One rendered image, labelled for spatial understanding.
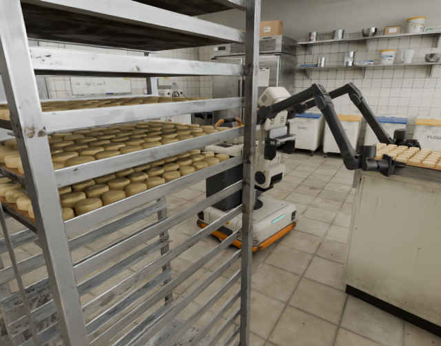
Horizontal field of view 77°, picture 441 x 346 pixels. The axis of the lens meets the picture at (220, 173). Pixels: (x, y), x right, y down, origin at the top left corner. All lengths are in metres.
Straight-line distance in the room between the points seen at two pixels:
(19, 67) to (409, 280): 1.83
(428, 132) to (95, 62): 4.83
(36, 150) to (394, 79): 5.49
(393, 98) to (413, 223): 4.11
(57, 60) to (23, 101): 0.09
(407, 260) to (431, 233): 0.20
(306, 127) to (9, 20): 5.00
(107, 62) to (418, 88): 5.37
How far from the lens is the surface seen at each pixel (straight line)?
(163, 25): 0.64
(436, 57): 5.41
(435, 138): 5.08
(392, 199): 1.70
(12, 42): 0.46
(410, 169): 1.65
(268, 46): 5.30
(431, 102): 5.67
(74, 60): 0.52
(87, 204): 0.60
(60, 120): 0.50
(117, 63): 0.56
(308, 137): 5.28
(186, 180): 0.70
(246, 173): 0.92
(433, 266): 1.80
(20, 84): 0.45
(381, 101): 5.68
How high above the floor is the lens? 1.28
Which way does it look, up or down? 18 degrees down
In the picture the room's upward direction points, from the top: straight up
